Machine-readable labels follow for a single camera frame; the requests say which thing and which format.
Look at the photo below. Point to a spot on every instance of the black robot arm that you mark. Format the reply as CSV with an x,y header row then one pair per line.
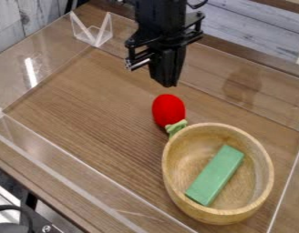
x,y
166,5

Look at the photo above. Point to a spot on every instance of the black metal table mount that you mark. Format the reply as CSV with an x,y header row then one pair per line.
x,y
41,225

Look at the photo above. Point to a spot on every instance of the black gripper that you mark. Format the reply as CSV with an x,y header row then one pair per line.
x,y
163,32

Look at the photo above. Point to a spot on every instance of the red plush strawberry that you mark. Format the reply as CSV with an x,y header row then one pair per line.
x,y
168,112

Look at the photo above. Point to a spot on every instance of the wooden oval bowl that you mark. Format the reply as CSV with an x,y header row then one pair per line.
x,y
187,154

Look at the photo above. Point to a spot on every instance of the green rectangular block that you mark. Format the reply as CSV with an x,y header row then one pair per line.
x,y
215,175

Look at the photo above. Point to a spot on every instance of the clear acrylic corner bracket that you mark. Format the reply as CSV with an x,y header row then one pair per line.
x,y
92,35

